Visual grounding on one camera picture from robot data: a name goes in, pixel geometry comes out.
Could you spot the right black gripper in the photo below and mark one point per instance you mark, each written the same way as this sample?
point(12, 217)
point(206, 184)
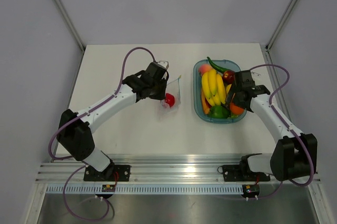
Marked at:
point(234, 89)

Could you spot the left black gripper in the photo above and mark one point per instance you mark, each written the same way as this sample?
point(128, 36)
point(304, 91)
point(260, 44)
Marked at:
point(164, 81)

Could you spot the orange fruit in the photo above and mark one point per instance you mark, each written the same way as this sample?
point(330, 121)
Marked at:
point(236, 110)

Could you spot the bright red apple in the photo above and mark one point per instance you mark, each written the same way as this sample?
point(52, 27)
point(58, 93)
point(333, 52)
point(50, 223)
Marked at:
point(169, 100)

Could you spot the blue plastic fruit basket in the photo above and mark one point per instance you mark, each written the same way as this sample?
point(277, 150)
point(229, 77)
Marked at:
point(197, 88)

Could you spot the clear zip top bag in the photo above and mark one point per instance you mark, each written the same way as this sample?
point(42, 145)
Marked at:
point(164, 111)

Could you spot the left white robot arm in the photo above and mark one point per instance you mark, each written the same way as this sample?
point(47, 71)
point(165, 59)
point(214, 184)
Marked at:
point(77, 128)

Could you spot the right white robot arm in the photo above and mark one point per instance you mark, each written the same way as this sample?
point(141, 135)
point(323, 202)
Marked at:
point(295, 153)

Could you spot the green bell pepper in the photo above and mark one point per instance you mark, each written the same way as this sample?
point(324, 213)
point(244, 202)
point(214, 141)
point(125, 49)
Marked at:
point(218, 112)

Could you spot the yellow apple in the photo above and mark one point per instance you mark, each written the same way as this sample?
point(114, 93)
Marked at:
point(227, 89)

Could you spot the yellow banana bunch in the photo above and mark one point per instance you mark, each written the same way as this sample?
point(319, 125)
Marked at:
point(213, 88)

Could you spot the orange carrot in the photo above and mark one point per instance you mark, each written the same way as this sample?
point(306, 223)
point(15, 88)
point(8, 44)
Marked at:
point(205, 105)

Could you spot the dark red apple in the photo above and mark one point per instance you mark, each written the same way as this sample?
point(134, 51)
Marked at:
point(228, 76)

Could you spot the green chili pepper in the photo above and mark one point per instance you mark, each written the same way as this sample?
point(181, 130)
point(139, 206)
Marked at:
point(216, 67)

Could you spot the pink peach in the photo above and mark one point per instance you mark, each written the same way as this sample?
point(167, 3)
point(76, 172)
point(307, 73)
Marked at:
point(204, 68)

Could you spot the right small circuit board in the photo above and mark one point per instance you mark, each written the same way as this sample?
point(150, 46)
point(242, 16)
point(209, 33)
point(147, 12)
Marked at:
point(251, 191)

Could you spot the small circuit board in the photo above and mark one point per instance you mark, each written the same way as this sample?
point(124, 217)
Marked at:
point(251, 191)
point(108, 188)

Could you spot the left small circuit board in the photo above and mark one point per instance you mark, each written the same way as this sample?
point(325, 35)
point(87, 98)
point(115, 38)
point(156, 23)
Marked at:
point(108, 188)

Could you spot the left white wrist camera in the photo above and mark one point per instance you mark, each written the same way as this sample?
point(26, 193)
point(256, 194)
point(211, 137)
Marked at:
point(164, 64)

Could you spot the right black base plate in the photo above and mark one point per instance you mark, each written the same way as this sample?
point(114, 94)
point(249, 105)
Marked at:
point(234, 173)

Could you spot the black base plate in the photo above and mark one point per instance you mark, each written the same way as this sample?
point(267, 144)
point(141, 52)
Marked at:
point(234, 173)
point(119, 173)

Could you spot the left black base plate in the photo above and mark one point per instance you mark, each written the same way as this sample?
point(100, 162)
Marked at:
point(119, 173)

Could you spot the left aluminium frame post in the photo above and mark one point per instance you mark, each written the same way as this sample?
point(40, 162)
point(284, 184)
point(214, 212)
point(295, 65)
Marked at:
point(69, 23)

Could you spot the aluminium frame post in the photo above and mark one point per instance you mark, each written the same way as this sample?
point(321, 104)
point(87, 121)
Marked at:
point(69, 23)
point(281, 24)

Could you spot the aluminium mounting rail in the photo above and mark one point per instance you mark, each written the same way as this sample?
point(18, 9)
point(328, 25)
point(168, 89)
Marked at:
point(151, 169)

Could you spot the white slotted cable duct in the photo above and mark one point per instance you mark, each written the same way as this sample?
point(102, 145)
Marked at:
point(156, 189)

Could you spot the right aluminium frame post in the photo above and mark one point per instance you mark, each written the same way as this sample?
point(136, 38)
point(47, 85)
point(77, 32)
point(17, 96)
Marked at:
point(281, 24)

